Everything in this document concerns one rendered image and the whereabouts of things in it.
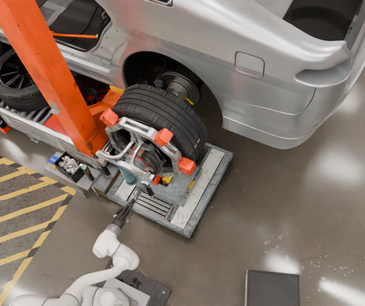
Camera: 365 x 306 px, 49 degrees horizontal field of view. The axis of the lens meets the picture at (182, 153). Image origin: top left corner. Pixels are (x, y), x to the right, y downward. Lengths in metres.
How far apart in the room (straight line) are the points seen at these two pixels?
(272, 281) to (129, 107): 1.47
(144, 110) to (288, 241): 1.58
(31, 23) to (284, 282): 2.17
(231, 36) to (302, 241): 1.80
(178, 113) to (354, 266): 1.78
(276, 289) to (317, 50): 1.56
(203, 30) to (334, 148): 1.94
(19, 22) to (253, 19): 1.14
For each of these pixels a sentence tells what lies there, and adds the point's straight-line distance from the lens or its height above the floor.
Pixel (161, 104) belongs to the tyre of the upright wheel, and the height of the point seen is 1.17.
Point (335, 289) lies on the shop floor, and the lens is 3.26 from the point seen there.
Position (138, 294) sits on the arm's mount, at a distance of 2.84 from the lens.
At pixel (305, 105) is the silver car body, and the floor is 1.27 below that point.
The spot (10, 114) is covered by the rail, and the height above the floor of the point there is 0.39.
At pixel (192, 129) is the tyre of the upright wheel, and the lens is 2.50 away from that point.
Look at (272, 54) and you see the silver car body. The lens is 2.11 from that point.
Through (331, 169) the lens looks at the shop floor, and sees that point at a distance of 3.62.
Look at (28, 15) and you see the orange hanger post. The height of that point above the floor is 1.83.
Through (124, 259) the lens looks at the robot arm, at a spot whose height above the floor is 0.79.
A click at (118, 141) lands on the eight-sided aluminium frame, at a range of 2.83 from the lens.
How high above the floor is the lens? 3.10
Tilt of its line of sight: 59 degrees down
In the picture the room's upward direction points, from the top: 11 degrees counter-clockwise
